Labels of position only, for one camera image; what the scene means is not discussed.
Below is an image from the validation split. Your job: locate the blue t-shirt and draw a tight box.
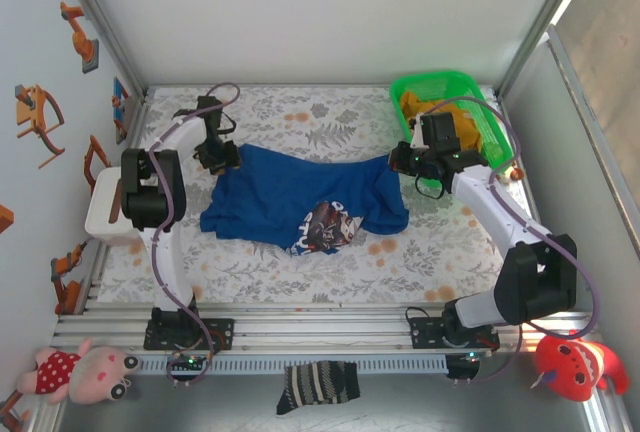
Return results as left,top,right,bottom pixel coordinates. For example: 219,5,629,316
199,143,411,257

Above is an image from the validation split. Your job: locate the green plastic basket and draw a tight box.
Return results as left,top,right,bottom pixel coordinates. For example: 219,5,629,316
388,69,516,193

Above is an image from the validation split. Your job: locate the yellow t-shirt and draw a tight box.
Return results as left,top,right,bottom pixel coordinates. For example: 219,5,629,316
399,90,485,153

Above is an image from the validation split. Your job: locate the brown stick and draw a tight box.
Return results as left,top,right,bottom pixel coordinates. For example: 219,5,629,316
108,184,124,226

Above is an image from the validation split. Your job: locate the floral tablecloth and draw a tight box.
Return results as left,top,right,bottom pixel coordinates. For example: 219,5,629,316
94,84,539,306

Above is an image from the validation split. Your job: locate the small circuit board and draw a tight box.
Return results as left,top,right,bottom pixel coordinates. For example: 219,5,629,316
446,350,484,378
168,354,209,374

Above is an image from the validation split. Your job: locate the black striped sock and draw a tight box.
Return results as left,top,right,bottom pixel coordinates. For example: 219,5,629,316
276,359,361,417

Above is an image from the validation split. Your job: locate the pink pig plush toy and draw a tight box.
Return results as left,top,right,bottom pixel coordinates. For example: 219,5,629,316
17,336,144,406

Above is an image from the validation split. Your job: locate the red monster plush toy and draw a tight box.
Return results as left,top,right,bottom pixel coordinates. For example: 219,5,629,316
529,329,631,403

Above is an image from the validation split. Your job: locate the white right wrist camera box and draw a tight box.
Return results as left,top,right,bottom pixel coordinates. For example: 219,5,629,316
409,118,427,150

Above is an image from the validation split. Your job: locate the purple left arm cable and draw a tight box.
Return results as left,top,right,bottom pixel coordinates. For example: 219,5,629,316
148,82,241,388

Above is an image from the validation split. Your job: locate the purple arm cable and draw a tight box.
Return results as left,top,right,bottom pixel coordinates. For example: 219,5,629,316
148,82,241,388
422,95,603,386

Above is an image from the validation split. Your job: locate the thin black base cable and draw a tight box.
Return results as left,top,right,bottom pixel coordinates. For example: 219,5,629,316
405,304,451,334

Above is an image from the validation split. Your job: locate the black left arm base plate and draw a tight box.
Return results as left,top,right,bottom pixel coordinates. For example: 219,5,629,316
143,317,236,352

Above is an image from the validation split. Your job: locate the aluminium frame post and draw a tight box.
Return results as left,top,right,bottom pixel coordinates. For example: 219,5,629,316
52,0,151,101
494,0,599,98

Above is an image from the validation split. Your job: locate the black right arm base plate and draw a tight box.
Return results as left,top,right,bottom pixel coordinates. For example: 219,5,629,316
409,316,501,353

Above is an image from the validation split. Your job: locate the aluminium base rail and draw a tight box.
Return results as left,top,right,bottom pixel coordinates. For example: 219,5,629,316
49,301,601,354

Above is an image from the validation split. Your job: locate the orange gripper wall sticker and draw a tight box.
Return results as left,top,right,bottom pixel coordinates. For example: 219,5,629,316
13,84,66,169

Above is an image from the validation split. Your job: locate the white slotted cable duct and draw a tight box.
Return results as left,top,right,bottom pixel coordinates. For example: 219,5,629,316
134,355,449,374

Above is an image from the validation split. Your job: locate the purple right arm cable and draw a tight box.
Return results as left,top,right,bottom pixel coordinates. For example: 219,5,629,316
422,95,603,386

